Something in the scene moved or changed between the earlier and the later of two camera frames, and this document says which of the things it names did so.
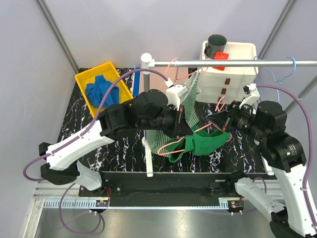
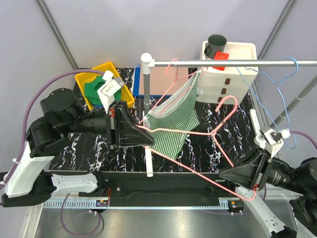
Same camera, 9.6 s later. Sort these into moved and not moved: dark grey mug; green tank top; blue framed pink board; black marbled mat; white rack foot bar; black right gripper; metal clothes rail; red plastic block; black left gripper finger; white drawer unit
Moved: black left gripper finger; green tank top; black right gripper
Not moved: blue framed pink board; metal clothes rail; red plastic block; black marbled mat; dark grey mug; white drawer unit; white rack foot bar
